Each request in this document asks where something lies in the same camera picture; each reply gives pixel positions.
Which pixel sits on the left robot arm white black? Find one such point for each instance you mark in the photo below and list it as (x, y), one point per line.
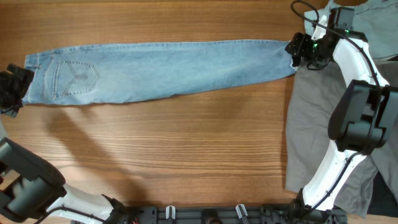
(40, 191)

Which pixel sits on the black mounting rail base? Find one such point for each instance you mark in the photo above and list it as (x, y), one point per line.
(266, 214)

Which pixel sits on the light teal shirt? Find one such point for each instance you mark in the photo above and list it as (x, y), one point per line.
(378, 19)

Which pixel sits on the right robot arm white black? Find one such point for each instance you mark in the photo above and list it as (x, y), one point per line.
(340, 116)

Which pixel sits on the grey shorts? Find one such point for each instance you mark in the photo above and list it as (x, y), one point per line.
(314, 98)

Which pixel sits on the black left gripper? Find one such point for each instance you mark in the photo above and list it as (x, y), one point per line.
(18, 87)

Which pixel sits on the light blue denim jeans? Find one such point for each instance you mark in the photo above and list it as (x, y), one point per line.
(124, 73)

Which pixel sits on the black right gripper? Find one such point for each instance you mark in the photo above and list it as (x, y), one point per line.
(298, 46)

